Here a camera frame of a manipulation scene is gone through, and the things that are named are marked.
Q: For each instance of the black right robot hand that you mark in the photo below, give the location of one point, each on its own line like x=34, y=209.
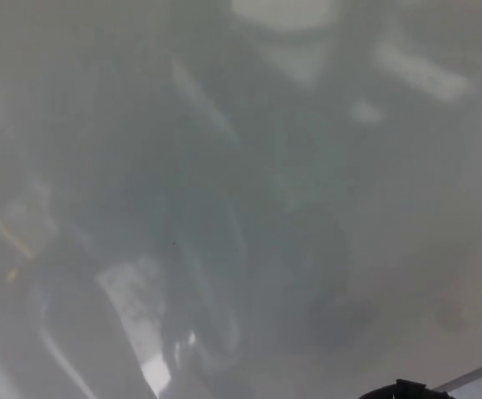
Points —
x=403, y=390

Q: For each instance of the white whiteboard with grey frame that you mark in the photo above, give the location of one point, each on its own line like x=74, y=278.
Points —
x=241, y=187

